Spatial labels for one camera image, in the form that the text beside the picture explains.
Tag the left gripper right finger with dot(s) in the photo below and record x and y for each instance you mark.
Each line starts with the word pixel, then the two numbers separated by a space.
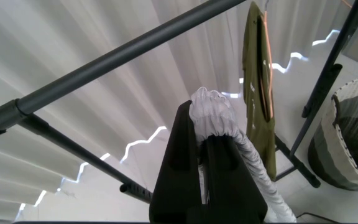
pixel 232 186

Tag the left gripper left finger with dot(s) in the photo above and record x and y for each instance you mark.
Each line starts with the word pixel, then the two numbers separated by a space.
pixel 176 186

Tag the pale grey shorts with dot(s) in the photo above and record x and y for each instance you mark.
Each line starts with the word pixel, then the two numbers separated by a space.
pixel 213 112

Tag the green printed shirt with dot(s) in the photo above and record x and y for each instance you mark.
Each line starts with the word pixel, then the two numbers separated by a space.
pixel 250 62

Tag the white laundry basket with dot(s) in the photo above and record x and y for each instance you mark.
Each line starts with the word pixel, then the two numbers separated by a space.
pixel 328 149

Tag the black clothes rack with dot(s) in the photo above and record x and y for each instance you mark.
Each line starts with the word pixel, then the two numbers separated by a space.
pixel 104 63

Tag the white curtain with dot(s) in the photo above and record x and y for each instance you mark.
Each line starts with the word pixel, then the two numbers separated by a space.
pixel 73 31

